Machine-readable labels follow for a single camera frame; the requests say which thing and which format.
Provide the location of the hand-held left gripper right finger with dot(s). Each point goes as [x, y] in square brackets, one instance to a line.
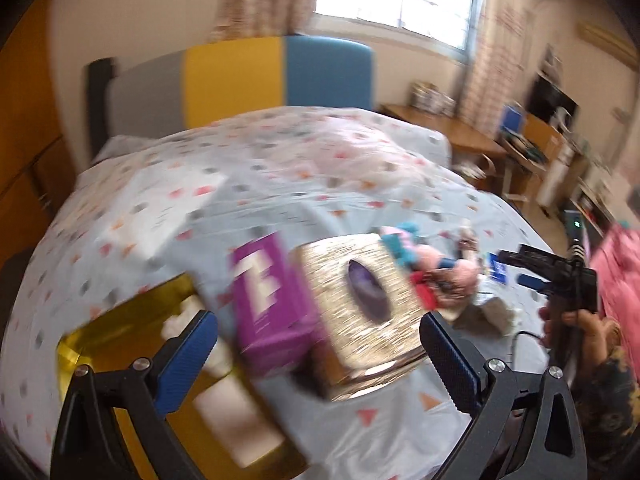
[450, 360]

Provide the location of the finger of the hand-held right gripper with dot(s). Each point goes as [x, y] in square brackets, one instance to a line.
[532, 281]
[525, 258]

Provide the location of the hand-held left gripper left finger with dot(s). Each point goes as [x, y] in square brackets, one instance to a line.
[187, 360]

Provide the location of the beige gauze cloth roll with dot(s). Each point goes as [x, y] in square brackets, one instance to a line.
[492, 310]

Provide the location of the pink cloth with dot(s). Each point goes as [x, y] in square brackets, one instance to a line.
[457, 275]

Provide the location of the gold storage box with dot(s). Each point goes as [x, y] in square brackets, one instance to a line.
[125, 320]

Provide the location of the person's right forearm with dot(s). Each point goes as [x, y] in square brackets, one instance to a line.
[605, 400]

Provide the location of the person's right hand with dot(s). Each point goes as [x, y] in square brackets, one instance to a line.
[587, 327]

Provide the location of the white foam block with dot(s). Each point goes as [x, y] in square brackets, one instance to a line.
[182, 320]
[235, 420]

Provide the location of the pink garment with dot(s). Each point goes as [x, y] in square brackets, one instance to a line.
[620, 275]

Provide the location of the purple tissue box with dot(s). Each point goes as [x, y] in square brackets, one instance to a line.
[270, 310]

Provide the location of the gold glitter tissue box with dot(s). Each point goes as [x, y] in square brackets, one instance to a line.
[332, 342]

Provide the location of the patterned pillow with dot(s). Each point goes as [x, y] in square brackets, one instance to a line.
[165, 205]

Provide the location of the wooden desk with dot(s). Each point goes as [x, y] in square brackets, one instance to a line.
[435, 125]

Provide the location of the black television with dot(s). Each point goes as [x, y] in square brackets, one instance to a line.
[550, 97]

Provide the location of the bed with patterned sheet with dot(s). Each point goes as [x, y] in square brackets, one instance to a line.
[300, 210]

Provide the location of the air conditioner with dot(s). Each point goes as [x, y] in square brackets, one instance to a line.
[607, 42]

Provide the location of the wooden wardrobe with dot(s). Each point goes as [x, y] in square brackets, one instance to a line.
[30, 135]

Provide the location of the grey yellow blue headboard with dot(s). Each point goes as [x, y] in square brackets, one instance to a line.
[235, 80]

